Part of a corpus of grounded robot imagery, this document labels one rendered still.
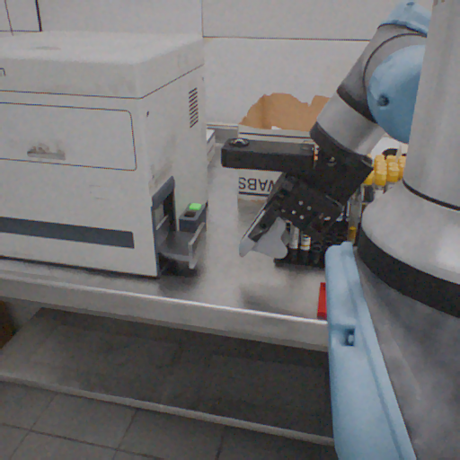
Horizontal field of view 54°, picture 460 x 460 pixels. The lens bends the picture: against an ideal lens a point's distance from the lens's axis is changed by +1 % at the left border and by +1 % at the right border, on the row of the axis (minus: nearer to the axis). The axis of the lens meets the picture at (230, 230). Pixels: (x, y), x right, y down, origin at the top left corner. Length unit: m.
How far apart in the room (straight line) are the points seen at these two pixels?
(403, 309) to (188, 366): 1.21
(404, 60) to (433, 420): 0.28
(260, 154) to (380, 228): 0.36
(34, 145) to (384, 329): 0.53
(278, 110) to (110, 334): 0.87
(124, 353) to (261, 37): 0.96
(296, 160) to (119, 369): 1.00
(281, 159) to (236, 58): 0.65
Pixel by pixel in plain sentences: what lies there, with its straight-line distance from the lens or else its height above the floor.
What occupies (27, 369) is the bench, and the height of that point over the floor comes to 0.27.
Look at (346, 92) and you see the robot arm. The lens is 0.53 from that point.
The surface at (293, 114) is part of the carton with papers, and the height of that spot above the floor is 0.98.
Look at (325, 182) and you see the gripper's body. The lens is 0.57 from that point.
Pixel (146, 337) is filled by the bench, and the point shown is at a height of 0.27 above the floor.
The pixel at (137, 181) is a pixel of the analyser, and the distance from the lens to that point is 0.59.
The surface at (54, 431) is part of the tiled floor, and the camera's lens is 1.67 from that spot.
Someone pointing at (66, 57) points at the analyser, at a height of 1.17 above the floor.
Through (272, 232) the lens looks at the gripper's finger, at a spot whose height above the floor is 0.96.
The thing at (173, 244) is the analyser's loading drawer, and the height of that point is 0.91.
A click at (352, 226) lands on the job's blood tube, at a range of 0.70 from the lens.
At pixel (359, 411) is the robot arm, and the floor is 1.10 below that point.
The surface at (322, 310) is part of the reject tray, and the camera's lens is 0.60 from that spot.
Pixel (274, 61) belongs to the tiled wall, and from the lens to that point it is 1.16.
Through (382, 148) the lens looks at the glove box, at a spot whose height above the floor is 0.94.
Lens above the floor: 1.25
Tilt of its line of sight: 28 degrees down
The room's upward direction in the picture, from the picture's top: straight up
